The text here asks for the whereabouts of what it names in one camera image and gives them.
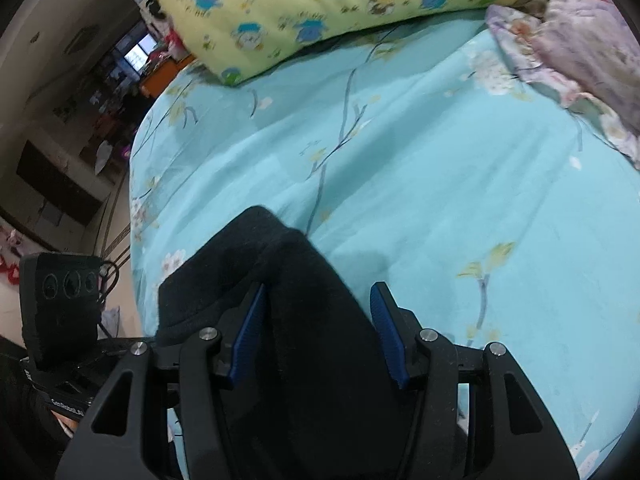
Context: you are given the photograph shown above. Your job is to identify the black pants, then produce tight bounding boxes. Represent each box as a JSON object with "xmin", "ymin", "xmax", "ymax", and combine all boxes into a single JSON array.
[{"xmin": 157, "ymin": 205, "xmax": 468, "ymax": 480}]

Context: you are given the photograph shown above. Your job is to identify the black cable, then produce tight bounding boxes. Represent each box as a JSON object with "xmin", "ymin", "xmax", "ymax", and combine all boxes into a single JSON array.
[{"xmin": 97, "ymin": 260, "xmax": 122, "ymax": 343}]

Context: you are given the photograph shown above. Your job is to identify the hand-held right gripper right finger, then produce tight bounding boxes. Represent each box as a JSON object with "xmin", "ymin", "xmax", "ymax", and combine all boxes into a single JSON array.
[{"xmin": 369, "ymin": 281, "xmax": 581, "ymax": 480}]

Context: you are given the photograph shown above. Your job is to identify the yellow cartoon print pillow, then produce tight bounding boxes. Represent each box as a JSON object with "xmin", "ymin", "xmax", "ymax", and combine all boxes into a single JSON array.
[{"xmin": 145, "ymin": 0, "xmax": 531, "ymax": 88}]

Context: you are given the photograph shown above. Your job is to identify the orange furniture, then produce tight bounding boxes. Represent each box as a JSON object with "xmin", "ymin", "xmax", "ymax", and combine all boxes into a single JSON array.
[{"xmin": 140, "ymin": 55, "xmax": 196, "ymax": 98}]

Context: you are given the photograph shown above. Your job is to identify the dark wooden cabinet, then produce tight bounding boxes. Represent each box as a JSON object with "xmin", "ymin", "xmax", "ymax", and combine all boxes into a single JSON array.
[{"xmin": 15, "ymin": 140, "xmax": 103, "ymax": 226}]

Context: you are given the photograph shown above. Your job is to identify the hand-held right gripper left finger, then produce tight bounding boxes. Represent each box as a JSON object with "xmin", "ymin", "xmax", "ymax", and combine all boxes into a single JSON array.
[{"xmin": 54, "ymin": 282, "xmax": 268, "ymax": 480}]

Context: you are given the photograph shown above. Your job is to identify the light blue floral bed sheet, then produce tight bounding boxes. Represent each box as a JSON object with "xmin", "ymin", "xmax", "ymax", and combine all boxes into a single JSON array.
[{"xmin": 127, "ymin": 7, "xmax": 640, "ymax": 480}]

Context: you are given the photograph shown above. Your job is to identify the pink floral ruffled pillow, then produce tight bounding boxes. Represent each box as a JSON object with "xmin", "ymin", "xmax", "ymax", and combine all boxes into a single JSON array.
[{"xmin": 485, "ymin": 0, "xmax": 640, "ymax": 168}]

